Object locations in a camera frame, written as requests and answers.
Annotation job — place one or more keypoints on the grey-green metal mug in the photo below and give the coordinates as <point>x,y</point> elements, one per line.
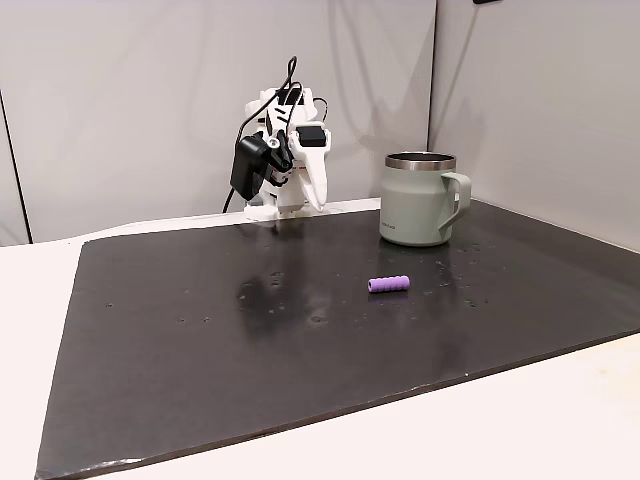
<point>415,205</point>

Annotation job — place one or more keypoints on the purple pen grip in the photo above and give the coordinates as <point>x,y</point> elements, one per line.
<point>389,284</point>

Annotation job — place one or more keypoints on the black table mat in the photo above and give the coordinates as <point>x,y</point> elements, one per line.
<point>280,350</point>

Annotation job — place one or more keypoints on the black camera box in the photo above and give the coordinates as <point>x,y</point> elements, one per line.
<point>248,167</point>

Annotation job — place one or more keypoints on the black object on wall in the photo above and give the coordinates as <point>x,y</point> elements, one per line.
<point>486,1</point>

